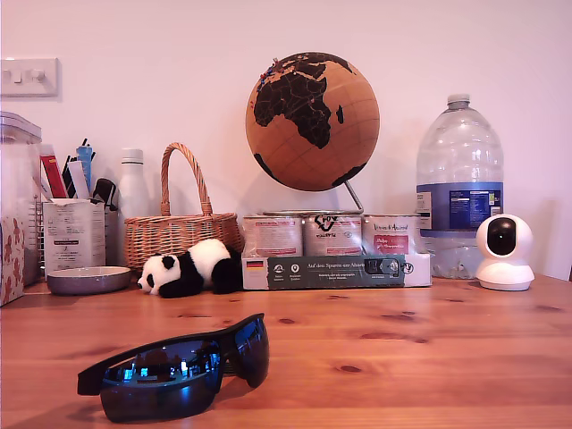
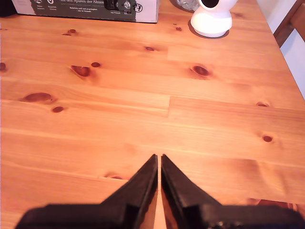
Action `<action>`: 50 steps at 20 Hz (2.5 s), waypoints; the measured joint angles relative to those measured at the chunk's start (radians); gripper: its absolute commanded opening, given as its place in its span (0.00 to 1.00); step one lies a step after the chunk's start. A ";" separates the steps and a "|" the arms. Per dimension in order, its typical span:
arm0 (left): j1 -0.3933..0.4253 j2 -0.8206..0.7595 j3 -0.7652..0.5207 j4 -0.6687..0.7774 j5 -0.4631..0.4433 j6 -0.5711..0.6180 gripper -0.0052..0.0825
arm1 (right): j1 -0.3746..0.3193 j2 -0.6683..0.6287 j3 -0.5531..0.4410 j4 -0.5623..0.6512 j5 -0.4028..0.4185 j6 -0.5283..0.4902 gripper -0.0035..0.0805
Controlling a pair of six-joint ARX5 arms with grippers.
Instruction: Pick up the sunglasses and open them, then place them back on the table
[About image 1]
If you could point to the black sunglasses blue mirrored lenses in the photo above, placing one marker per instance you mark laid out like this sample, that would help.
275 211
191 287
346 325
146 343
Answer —
156 380

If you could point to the tin can pink label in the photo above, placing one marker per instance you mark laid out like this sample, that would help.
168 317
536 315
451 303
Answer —
272 237

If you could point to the tin can black logo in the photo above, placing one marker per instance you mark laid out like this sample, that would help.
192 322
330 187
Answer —
333 239

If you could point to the cardboard tray dark green print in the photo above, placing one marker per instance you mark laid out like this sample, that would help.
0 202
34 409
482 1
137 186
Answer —
335 272

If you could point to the cork globe on metal stand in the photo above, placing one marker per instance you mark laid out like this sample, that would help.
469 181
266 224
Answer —
313 134

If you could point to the panda plush toy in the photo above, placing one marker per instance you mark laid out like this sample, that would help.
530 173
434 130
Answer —
201 263

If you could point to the tin can script label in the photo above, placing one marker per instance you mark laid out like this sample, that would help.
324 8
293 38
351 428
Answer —
391 237

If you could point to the white insulated bottle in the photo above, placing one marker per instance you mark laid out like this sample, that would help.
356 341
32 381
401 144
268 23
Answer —
133 187

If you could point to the large clear water bottle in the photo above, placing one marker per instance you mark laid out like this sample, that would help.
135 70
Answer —
460 152

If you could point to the shallow grey bowl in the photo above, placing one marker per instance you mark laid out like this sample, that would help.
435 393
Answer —
89 281

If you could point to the white printed carton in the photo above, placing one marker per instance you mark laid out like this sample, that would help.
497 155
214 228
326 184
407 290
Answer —
71 232

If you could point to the red and white pack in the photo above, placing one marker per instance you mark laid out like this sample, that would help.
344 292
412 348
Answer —
53 176

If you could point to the clear plastic storage container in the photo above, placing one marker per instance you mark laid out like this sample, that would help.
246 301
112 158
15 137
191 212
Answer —
18 179

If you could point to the small white round camera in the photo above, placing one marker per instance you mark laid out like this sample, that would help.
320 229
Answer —
505 272

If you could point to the white light switch plate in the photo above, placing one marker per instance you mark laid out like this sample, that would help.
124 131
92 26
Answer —
27 76

